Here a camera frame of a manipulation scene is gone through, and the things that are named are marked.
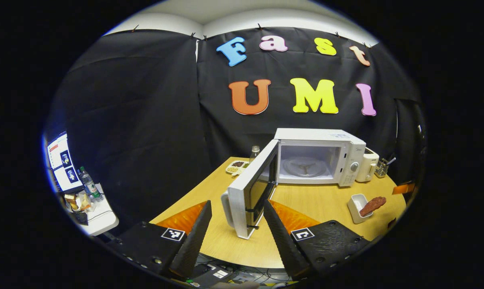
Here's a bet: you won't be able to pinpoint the clear plastic water bottle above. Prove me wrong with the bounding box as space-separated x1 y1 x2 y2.
78 166 104 202

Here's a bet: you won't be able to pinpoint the small white tray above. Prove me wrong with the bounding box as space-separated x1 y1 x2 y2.
347 194 373 224

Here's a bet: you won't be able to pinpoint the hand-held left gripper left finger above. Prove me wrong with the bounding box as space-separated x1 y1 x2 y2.
105 200 213 279

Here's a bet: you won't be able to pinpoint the white toaster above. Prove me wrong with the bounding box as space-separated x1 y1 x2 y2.
356 147 380 183

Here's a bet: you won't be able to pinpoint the computer monitor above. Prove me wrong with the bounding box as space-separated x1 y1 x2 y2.
46 132 84 193

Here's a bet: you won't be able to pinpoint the metal wire utensil rack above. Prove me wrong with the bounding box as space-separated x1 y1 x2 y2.
374 157 397 179

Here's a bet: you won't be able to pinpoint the white microwave oven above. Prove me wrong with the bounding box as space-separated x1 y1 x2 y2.
221 128 367 240

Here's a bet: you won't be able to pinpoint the small snack boxes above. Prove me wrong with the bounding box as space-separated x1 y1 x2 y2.
64 193 92 212

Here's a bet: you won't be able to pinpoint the white plate of snacks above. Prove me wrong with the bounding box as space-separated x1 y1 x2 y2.
226 160 251 176

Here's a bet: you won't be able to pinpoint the brown meat piece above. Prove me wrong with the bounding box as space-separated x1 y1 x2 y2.
359 196 387 217

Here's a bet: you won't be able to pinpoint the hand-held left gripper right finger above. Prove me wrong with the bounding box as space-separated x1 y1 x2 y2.
263 199 375 281

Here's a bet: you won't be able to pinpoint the white side table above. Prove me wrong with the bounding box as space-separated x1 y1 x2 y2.
65 183 120 236

